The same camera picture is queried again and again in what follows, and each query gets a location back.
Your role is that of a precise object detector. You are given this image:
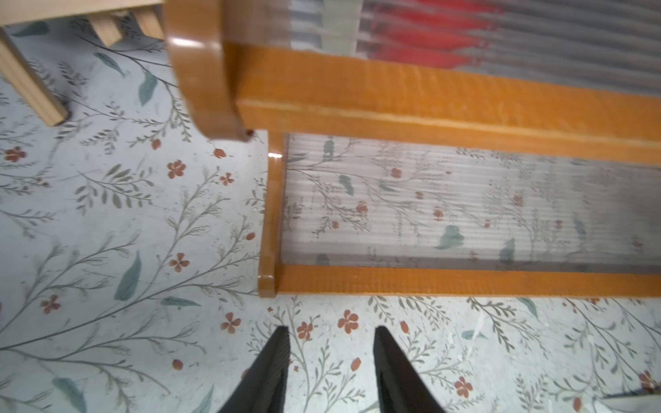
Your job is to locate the orange wooden three-tier shelf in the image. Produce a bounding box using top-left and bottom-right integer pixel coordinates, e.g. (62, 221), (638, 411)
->
(163, 1), (660, 299)

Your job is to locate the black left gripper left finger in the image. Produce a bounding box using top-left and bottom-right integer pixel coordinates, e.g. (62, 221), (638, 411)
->
(219, 326), (290, 413)

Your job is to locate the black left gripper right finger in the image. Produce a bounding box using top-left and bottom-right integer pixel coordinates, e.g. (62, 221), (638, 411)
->
(374, 326), (444, 413)

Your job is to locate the wooden easel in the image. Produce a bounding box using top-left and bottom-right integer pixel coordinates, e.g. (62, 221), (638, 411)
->
(1, 0), (165, 127)

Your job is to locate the red cup behind shelf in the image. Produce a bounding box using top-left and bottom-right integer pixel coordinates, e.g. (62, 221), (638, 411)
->
(356, 1), (504, 70)

